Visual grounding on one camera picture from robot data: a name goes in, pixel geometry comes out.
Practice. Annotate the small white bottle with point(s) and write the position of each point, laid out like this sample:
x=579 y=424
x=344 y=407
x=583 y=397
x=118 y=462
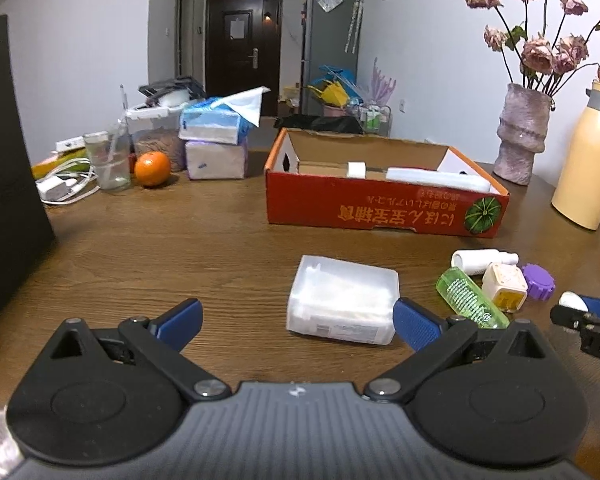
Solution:
x=475 y=261

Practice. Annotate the clear glass with straw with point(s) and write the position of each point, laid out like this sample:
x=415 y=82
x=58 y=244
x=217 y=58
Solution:
x=107 y=165

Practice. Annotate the white and yellow plug adapter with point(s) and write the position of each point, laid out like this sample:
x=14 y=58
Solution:
x=505 y=285

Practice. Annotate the yellow bag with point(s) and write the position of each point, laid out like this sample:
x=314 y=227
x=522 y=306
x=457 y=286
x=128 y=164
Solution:
x=332 y=94

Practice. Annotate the white paper notice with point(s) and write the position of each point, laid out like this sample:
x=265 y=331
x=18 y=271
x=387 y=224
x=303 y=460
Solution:
x=236 y=29

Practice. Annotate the white round lid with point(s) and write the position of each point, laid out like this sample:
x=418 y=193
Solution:
x=572 y=301

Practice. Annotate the dried pink roses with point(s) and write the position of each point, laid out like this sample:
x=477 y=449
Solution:
x=540 y=55

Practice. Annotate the black paper bag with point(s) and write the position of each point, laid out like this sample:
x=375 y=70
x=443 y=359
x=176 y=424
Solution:
x=5 y=185

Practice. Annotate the green spray bottle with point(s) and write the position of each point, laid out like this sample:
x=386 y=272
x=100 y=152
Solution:
x=467 y=295

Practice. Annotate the grey refrigerator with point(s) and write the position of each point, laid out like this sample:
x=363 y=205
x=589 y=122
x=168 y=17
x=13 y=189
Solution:
x=330 y=35

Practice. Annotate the purple feather decoration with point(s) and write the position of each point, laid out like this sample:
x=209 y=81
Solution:
x=382 y=85

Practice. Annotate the black and white appliance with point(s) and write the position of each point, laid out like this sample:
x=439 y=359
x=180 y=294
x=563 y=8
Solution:
x=172 y=91

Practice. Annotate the white folded umbrella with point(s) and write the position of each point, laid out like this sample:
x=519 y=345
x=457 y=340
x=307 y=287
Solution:
x=354 y=20

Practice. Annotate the white tissue pack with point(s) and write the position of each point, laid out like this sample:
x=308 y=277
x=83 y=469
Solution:
x=215 y=160

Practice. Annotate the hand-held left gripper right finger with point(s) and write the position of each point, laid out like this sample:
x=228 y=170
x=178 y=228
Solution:
x=416 y=322

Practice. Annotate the white tape roll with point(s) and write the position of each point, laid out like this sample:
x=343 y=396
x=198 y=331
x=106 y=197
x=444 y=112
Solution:
x=356 y=170

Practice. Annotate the orange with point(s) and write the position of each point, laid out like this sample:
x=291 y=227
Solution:
x=152 y=170

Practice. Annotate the yellow thermos jug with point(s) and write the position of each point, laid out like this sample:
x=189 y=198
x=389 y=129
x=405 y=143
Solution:
x=587 y=170

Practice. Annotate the white plastic box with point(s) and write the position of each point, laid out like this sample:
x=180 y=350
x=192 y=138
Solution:
x=342 y=300

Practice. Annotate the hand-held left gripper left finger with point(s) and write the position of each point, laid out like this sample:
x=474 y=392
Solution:
x=182 y=321

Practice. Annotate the white power strip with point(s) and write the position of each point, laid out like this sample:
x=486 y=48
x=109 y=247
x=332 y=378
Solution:
x=70 y=144

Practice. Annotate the yellow-green flat packet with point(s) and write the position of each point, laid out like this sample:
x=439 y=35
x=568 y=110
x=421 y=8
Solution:
x=55 y=164

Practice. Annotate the red and white lint brush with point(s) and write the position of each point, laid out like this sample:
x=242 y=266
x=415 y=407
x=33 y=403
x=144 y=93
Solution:
x=440 y=180

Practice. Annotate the white pen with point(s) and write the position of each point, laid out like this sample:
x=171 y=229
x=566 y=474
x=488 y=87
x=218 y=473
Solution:
x=123 y=97

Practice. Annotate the clear plastic food container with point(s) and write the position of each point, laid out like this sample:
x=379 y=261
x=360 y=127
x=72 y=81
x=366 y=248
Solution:
x=155 y=140

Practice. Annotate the grey-pink ceramic vase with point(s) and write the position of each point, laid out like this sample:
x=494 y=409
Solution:
x=522 y=135

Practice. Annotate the purple gear-shaped lid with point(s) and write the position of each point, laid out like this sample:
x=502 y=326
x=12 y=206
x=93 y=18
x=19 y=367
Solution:
x=540 y=282

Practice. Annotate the dark brown door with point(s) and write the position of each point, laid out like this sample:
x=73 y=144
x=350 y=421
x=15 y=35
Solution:
x=240 y=65

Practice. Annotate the blue tissue pack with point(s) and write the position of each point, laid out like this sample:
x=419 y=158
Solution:
x=210 y=122

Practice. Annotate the blue bag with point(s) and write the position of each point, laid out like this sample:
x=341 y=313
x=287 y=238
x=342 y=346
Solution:
x=337 y=74

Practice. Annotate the clear plastic pouch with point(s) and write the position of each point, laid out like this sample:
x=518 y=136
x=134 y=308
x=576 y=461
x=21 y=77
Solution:
x=328 y=0

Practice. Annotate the red cardboard box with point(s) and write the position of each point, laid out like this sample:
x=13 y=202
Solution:
x=380 y=205

